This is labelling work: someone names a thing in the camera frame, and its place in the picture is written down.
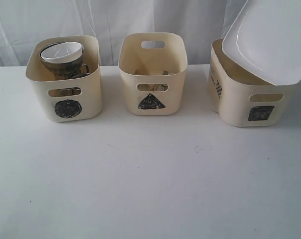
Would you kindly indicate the stainless steel bowl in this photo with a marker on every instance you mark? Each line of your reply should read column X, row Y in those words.
column 64, row 68

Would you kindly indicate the white ceramic bowl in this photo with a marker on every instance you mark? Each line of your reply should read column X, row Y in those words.
column 62, row 52

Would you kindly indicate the cream bin with circle mark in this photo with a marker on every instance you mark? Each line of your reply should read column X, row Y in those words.
column 86, row 105

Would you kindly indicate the wooden chopstick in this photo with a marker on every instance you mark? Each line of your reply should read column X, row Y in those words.
column 147, row 87

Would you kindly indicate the cream bin with square mark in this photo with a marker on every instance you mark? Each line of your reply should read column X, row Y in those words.
column 241, row 98

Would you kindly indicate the steel mug with handle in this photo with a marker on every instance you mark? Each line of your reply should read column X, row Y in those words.
column 81, row 72

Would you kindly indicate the cream bin with triangle mark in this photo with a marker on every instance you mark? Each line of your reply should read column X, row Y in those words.
column 153, row 52

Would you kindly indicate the large white plate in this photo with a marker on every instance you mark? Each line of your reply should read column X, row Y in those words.
column 265, row 40

